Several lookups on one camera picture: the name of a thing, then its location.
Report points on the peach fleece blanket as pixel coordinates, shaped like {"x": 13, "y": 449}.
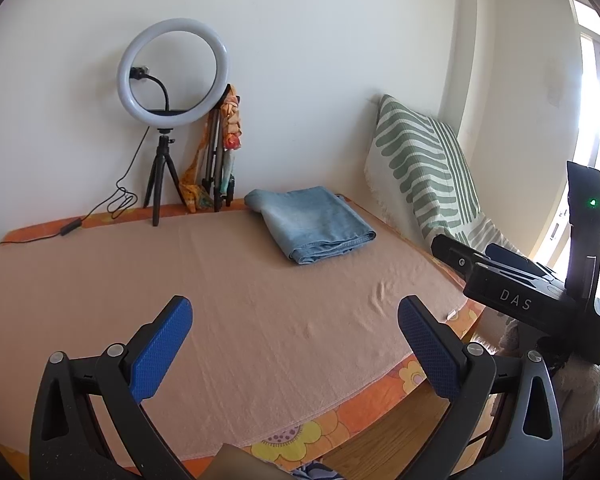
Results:
{"x": 230, "y": 279}

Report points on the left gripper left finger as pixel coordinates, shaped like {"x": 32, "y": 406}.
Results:
{"x": 66, "y": 441}

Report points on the light blue denim pants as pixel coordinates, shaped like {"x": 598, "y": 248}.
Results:
{"x": 312, "y": 224}

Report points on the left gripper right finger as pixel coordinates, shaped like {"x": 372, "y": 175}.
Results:
{"x": 524, "y": 440}

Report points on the orange floral scarf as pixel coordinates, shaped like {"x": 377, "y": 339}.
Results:
{"x": 196, "y": 197}

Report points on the white ring light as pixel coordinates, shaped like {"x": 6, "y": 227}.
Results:
{"x": 177, "y": 119}

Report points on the black ring light tripod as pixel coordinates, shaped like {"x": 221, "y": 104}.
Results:
{"x": 162, "y": 162}

